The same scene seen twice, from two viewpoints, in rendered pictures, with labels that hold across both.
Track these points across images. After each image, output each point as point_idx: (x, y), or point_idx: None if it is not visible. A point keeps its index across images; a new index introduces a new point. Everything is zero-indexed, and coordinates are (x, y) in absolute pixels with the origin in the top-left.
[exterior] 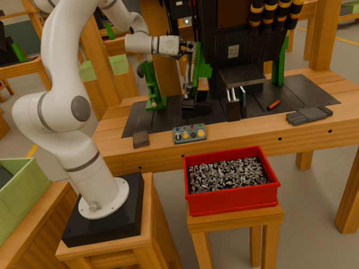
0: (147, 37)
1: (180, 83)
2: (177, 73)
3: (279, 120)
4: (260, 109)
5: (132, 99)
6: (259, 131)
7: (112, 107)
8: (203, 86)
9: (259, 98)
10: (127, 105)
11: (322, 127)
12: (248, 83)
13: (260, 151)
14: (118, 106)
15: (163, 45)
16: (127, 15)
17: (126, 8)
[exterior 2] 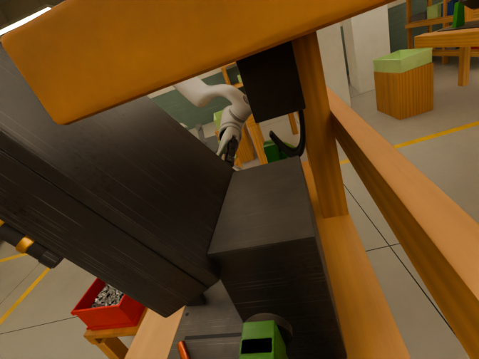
0: (222, 121)
1: (332, 204)
2: (316, 186)
3: (147, 354)
4: (193, 334)
5: None
6: (145, 318)
7: (305, 164)
8: (356, 245)
9: (234, 342)
10: (304, 174)
11: None
12: None
13: (110, 305)
14: (304, 168)
15: (220, 141)
16: (189, 95)
17: (188, 88)
